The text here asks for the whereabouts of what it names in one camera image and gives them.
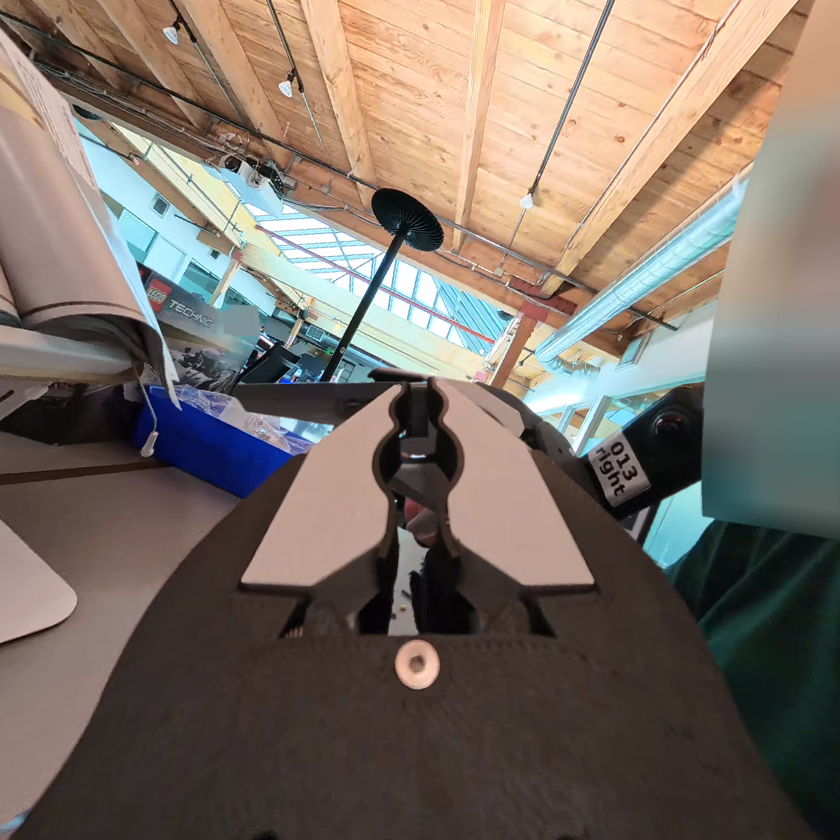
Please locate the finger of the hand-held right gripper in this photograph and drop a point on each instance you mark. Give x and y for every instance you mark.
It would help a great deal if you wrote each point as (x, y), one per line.
(502, 403)

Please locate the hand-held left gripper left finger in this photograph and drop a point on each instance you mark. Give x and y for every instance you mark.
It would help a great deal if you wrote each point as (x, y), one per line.
(315, 525)

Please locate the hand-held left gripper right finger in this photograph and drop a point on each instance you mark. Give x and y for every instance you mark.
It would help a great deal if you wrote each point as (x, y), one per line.
(518, 525)

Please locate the grey lego wedge assembly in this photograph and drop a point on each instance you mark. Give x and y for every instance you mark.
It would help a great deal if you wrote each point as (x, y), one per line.
(295, 403)

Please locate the instruction booklet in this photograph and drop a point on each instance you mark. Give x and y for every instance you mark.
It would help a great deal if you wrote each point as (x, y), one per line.
(52, 249)

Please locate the dark lego set box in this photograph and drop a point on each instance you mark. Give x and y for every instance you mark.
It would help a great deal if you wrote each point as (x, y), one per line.
(197, 341)

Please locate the person's right hand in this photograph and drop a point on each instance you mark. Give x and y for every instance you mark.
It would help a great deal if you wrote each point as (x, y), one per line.
(420, 522)

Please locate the crumpled clear plastic bags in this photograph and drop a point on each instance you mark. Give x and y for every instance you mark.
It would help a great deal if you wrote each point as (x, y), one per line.
(262, 420)

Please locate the blue storage bin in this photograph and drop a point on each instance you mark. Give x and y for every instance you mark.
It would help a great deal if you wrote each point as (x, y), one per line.
(197, 446)

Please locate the black office chair back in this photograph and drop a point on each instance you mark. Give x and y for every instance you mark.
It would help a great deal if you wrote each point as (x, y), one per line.
(272, 364)

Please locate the black pole ribbed round top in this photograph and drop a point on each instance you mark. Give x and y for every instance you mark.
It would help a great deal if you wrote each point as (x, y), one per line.
(407, 216)

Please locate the person's green shirt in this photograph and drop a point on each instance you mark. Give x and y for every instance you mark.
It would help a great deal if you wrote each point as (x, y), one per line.
(774, 656)

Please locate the white stand with metal arms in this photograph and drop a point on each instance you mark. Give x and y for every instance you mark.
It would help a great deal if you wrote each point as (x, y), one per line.
(26, 577)

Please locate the ceiling projector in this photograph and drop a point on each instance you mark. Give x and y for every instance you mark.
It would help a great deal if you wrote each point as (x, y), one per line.
(253, 184)

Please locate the large printed paper sheet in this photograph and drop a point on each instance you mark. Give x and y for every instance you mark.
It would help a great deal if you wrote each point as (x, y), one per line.
(39, 105)

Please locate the silver air duct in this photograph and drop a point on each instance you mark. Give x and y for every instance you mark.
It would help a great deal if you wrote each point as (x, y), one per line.
(643, 275)

